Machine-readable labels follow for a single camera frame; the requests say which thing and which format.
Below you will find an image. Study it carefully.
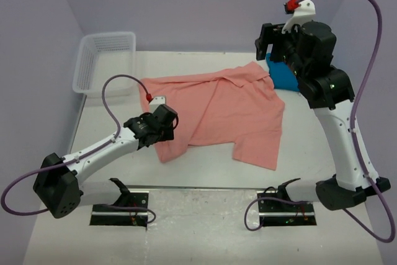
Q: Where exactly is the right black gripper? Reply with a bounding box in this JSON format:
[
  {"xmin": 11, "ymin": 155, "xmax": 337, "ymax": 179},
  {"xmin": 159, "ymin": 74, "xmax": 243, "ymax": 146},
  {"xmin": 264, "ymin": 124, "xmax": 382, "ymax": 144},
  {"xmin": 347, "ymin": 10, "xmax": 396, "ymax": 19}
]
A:
[{"xmin": 255, "ymin": 22, "xmax": 307, "ymax": 78}]

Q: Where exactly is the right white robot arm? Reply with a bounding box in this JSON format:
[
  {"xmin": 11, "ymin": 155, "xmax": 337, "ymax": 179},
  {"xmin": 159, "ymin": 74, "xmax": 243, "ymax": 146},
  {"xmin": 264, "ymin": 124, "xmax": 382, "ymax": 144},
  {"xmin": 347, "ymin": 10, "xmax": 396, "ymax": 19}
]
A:
[{"xmin": 255, "ymin": 21, "xmax": 391, "ymax": 210}]

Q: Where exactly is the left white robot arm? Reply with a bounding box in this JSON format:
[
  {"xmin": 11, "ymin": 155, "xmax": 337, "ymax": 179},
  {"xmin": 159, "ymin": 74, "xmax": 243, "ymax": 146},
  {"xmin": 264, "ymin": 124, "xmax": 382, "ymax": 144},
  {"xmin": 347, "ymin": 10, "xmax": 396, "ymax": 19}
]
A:
[{"xmin": 33, "ymin": 104, "xmax": 179, "ymax": 218}]

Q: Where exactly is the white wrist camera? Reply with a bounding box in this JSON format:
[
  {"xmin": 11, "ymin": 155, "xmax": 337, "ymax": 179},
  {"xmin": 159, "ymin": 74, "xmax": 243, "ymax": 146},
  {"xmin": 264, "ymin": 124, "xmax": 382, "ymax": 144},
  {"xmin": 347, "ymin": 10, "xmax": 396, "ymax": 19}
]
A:
[
  {"xmin": 282, "ymin": 0, "xmax": 316, "ymax": 34},
  {"xmin": 148, "ymin": 95, "xmax": 166, "ymax": 113}
]

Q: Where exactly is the blue folded t shirt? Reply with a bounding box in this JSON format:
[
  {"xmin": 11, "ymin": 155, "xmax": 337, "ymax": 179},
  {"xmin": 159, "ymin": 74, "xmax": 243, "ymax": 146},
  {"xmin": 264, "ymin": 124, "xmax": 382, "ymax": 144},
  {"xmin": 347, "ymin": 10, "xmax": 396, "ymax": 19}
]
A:
[{"xmin": 265, "ymin": 53, "xmax": 300, "ymax": 92}]

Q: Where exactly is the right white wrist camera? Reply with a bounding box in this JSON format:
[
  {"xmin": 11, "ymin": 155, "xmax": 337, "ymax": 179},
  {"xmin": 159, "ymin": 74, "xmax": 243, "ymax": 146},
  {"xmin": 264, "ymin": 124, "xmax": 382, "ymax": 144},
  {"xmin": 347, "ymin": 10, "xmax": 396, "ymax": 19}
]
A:
[{"xmin": 282, "ymin": 0, "xmax": 316, "ymax": 34}]

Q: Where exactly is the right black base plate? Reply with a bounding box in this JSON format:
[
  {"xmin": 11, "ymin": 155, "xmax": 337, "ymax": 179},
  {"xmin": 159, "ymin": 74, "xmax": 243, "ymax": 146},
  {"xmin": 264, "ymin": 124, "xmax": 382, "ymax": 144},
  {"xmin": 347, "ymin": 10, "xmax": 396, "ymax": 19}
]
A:
[{"xmin": 257, "ymin": 178, "xmax": 317, "ymax": 227}]

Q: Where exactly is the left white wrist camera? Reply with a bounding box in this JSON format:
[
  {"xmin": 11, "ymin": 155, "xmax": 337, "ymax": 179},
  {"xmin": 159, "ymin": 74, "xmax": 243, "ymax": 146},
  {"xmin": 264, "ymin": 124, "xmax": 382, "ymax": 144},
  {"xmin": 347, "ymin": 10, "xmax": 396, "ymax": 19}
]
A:
[{"xmin": 148, "ymin": 95, "xmax": 166, "ymax": 113}]

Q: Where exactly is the pink t shirt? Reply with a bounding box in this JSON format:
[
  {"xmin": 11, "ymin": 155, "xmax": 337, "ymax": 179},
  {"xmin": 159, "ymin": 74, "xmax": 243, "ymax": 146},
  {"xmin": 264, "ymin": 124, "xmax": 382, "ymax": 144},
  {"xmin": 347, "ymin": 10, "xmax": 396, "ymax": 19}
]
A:
[{"xmin": 142, "ymin": 62, "xmax": 285, "ymax": 170}]

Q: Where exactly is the white plastic basket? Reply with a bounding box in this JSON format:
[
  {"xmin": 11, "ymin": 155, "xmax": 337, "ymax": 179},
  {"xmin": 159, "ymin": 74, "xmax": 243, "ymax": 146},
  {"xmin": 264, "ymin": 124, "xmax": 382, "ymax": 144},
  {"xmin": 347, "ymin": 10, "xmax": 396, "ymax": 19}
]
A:
[{"xmin": 72, "ymin": 32, "xmax": 141, "ymax": 98}]

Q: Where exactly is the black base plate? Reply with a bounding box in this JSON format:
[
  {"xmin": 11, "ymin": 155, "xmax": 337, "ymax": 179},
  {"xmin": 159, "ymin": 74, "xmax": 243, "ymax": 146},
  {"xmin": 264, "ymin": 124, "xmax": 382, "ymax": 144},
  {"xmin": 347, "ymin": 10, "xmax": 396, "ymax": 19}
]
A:
[
  {"xmin": 257, "ymin": 178, "xmax": 317, "ymax": 227},
  {"xmin": 89, "ymin": 178, "xmax": 149, "ymax": 228}
]

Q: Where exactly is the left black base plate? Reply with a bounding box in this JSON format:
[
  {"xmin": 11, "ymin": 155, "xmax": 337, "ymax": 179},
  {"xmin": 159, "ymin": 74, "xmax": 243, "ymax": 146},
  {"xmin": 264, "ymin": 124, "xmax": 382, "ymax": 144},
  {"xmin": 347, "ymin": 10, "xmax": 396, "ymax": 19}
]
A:
[{"xmin": 89, "ymin": 178, "xmax": 149, "ymax": 228}]

